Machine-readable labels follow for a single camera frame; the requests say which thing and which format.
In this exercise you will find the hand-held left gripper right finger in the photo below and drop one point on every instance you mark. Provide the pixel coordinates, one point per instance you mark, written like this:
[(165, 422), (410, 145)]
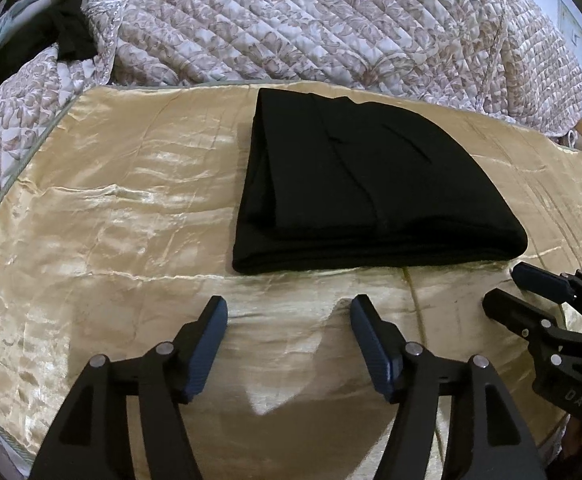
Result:
[(371, 350)]

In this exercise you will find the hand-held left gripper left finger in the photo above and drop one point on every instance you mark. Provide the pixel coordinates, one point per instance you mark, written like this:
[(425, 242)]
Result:
[(206, 355)]

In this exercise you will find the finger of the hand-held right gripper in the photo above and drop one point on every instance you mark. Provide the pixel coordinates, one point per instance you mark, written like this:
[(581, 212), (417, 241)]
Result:
[(511, 312), (541, 282)]

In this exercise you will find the black pants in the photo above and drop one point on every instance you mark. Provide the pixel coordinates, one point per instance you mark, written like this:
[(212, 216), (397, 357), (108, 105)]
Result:
[(346, 185)]

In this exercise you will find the golden satin blanket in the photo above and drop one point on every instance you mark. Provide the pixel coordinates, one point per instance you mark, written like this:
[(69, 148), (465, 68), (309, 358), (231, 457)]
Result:
[(121, 210)]

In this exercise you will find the floral quilted bedspread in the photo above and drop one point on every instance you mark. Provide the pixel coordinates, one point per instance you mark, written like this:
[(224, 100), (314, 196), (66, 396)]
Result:
[(321, 20)]

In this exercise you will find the white wall paper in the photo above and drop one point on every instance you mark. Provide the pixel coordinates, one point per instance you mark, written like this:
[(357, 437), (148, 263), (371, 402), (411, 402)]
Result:
[(578, 35)]

